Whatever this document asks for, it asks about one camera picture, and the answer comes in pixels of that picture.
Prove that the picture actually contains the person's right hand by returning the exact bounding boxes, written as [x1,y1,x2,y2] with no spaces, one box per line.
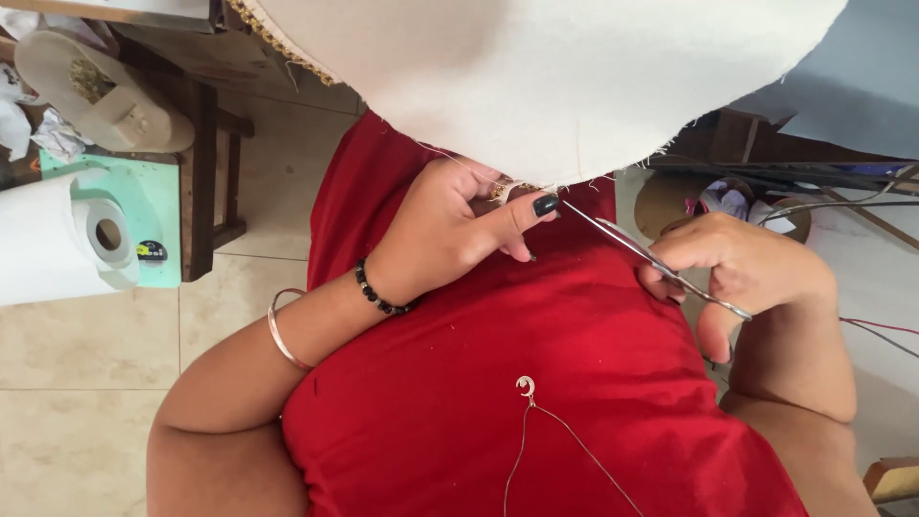
[638,212,839,364]

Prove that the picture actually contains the person's left hand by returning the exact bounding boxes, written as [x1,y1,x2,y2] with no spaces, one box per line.
[365,157,561,307]

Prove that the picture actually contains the silver scissors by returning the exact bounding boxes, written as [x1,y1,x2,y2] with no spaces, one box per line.
[560,200,753,322]

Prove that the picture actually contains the cream fabric with gold trim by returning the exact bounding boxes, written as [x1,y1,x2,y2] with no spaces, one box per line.
[228,0,850,204]

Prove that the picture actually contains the round basket with scraps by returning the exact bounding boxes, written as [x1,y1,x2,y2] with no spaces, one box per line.
[633,172,813,245]

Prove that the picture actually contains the red dress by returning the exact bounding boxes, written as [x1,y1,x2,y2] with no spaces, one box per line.
[281,110,808,517]

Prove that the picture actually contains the metal bangle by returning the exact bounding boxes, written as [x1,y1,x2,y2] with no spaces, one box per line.
[268,288,314,372]

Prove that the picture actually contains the wooden chair corner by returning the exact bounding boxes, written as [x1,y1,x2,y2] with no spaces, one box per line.
[863,457,919,506]

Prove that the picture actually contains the dark wooden stool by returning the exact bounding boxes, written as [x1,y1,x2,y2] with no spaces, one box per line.
[108,22,256,283]

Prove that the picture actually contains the mint green box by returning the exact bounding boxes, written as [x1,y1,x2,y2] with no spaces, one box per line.
[39,149,182,290]

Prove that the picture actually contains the beige embellished shoe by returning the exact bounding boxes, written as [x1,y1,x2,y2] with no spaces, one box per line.
[14,30,195,154]

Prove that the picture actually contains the white paper roll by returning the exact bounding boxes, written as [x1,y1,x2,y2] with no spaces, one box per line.
[0,168,142,307]

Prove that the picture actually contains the crumpled white paper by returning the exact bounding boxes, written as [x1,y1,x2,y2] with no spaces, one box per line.
[30,108,93,165]

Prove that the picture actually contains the black bead bracelet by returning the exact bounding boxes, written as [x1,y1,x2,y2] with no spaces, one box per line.
[355,258,421,316]

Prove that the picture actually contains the wooden frame table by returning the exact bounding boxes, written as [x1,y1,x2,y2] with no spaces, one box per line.
[646,108,919,252]

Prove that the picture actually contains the grey cable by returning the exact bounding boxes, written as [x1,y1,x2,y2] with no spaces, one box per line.
[755,164,919,227]

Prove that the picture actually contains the red and black wires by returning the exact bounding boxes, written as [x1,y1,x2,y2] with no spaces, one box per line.
[839,316,919,359]

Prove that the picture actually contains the silver crescent pendant necklace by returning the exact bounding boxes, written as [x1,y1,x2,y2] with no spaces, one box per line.
[503,375,645,517]

